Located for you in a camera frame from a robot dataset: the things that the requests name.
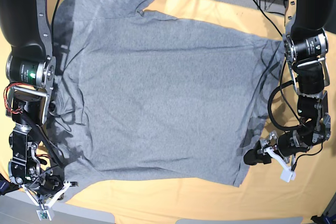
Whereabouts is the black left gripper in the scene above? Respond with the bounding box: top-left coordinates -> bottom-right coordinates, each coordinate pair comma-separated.
244,130 -> 312,166

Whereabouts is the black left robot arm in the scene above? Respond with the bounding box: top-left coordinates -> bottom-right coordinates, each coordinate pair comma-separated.
244,0 -> 334,170

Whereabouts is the grey t-shirt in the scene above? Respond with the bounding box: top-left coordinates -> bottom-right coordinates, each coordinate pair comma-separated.
47,0 -> 284,190

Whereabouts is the yellow table cloth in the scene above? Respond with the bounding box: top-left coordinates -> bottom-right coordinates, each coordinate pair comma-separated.
0,0 -> 336,224

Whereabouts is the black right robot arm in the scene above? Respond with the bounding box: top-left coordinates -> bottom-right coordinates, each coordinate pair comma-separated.
1,0 -> 64,204

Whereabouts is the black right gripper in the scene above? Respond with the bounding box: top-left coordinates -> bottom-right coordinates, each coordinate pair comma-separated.
28,168 -> 66,200

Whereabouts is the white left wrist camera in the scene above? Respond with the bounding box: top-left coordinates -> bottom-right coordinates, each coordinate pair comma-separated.
280,169 -> 296,183

